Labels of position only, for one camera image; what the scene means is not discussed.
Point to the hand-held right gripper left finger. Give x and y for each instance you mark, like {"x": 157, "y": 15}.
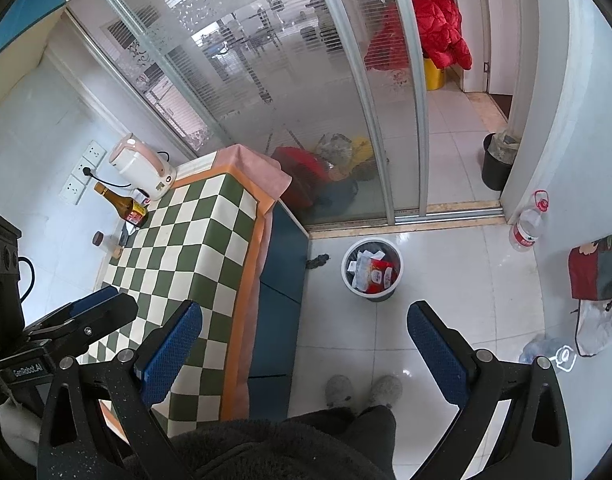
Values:
{"x": 173, "y": 350}

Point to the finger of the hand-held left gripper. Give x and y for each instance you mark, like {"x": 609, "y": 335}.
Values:
{"x": 93, "y": 300}
{"x": 110, "y": 312}

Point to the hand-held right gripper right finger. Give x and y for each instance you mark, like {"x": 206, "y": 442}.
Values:
{"x": 436, "y": 350}

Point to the red white packet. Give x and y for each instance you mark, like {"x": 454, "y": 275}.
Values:
{"x": 381, "y": 273}

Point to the white trash bin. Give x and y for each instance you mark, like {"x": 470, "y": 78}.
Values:
{"x": 351, "y": 287}

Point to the pile of packets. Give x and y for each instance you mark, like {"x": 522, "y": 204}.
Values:
{"x": 361, "y": 267}

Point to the small brown block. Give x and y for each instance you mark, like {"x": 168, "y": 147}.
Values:
{"x": 117, "y": 252}

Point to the small jar dark red lid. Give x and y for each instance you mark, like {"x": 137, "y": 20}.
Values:
{"x": 98, "y": 239}

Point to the grey fluffy slipper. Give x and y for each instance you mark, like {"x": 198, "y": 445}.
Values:
{"x": 339, "y": 391}
{"x": 386, "y": 390}

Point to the brown glass bottle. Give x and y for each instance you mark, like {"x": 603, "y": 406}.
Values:
{"x": 128, "y": 208}

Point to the green white checkered tablecloth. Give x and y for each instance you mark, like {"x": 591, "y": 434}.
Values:
{"x": 185, "y": 240}

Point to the crumpled clear plastic bottle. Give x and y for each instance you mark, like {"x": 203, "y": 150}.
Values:
{"x": 541, "y": 350}

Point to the person's grey trousers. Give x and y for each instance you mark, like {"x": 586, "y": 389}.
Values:
{"x": 378, "y": 440}

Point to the small white can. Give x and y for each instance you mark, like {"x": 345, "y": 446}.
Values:
{"x": 141, "y": 196}

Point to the person's dark fleece jacket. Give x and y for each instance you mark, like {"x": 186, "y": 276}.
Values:
{"x": 261, "y": 450}

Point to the white electric kettle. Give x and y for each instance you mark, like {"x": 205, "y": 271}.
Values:
{"x": 135, "y": 165}

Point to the dark rag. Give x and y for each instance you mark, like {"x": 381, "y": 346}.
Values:
{"x": 317, "y": 261}

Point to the white cloth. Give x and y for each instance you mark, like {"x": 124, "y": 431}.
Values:
{"x": 18, "y": 430}

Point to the large clear water bottle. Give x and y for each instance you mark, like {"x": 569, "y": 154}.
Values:
{"x": 526, "y": 230}

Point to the white plastic bag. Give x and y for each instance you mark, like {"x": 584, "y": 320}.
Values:
{"x": 598, "y": 327}

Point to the floral fabric bag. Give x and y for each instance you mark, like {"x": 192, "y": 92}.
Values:
{"x": 596, "y": 265}

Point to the black bin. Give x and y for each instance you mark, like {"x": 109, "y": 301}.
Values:
{"x": 493, "y": 172}

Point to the yellow bag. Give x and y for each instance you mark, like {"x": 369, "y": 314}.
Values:
{"x": 364, "y": 150}

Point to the clear plastic bag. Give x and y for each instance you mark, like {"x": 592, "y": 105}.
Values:
{"x": 333, "y": 147}

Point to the dark doormat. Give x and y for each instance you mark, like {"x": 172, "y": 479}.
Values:
{"x": 500, "y": 106}

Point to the yellow bucket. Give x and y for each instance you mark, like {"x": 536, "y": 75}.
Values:
{"x": 436, "y": 75}

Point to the frosted glass sliding door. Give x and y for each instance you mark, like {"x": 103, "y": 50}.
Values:
{"x": 266, "y": 85}

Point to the red down jacket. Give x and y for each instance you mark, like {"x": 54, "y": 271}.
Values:
{"x": 436, "y": 25}

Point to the white wall socket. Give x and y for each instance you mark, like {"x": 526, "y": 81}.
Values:
{"x": 78, "y": 170}
{"x": 70, "y": 190}
{"x": 94, "y": 152}

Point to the blue wall cabinet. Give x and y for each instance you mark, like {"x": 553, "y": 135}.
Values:
{"x": 20, "y": 15}

